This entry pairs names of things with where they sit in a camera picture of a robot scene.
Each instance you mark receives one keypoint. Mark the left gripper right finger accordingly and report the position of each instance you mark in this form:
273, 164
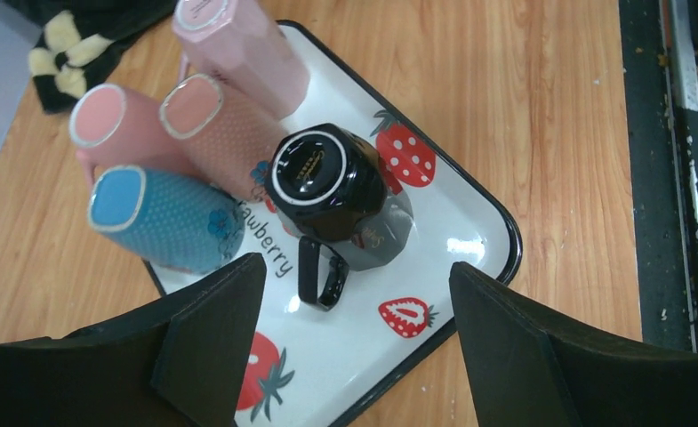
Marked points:
530, 365

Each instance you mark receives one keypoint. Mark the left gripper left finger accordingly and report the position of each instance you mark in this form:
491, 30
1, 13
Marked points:
177, 361

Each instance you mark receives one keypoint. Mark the black glossy mug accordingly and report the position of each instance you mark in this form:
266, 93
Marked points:
333, 191

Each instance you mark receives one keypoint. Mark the blue dotted mug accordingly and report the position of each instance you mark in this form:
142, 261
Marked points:
166, 218

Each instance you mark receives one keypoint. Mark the dusty pink faceted mug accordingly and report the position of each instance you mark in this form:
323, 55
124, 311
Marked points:
226, 136

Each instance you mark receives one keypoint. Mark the pink tall mug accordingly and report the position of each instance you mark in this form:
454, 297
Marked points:
112, 125

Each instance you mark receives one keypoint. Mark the light pink faceted mug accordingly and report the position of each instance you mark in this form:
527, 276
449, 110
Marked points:
238, 43

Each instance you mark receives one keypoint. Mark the strawberry print white tray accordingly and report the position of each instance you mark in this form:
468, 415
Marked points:
310, 367

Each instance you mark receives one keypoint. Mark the black floral plush blanket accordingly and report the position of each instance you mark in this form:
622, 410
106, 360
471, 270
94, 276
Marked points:
82, 43

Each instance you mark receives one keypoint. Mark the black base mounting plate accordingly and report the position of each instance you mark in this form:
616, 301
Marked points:
660, 64

